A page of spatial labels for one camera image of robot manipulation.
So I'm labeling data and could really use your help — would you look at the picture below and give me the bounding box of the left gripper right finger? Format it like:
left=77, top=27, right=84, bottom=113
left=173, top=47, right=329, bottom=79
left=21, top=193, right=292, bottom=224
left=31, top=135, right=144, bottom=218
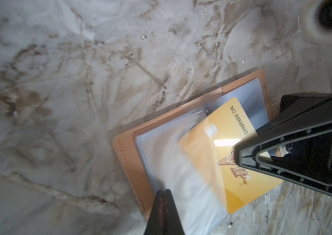
left=164, top=189, right=185, bottom=235

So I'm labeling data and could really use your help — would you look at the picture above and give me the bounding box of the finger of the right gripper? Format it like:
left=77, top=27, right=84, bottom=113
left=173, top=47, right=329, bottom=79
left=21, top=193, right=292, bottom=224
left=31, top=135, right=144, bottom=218
left=234, top=119, right=332, bottom=196

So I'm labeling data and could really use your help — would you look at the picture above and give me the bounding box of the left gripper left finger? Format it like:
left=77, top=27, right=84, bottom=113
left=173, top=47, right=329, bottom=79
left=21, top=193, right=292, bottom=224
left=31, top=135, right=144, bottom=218
left=144, top=191, right=165, bottom=235

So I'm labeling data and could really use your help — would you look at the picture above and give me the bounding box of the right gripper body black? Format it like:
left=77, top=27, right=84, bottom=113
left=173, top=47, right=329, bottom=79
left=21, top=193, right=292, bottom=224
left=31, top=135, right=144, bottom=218
left=279, top=93, right=332, bottom=118

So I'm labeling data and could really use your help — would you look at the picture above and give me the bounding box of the pink leather card holder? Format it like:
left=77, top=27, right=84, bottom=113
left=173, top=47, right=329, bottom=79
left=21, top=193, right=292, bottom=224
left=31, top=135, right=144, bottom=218
left=113, top=70, right=272, bottom=235

